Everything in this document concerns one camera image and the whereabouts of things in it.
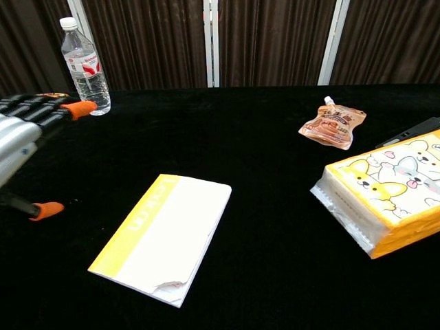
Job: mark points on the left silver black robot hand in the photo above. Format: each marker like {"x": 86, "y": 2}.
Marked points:
{"x": 17, "y": 137}

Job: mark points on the white notebook yellow spine cover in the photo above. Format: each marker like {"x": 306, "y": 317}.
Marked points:
{"x": 161, "y": 237}

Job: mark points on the clear plastic water bottle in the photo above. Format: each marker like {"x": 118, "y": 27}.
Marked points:
{"x": 87, "y": 82}

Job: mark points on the brown pleated curtain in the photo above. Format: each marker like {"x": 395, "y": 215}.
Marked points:
{"x": 154, "y": 41}

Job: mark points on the black velvet table cloth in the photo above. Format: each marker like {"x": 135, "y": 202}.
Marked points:
{"x": 261, "y": 206}

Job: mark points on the brown spout drink pouch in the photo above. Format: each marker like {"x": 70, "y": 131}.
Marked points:
{"x": 331, "y": 127}

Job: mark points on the yellow corgi print tissue pack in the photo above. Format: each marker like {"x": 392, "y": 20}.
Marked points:
{"x": 388, "y": 192}

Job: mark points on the black flat device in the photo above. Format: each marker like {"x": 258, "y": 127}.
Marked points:
{"x": 417, "y": 129}

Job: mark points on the white metal frame post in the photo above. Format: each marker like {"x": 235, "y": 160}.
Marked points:
{"x": 331, "y": 44}
{"x": 211, "y": 44}
{"x": 76, "y": 10}

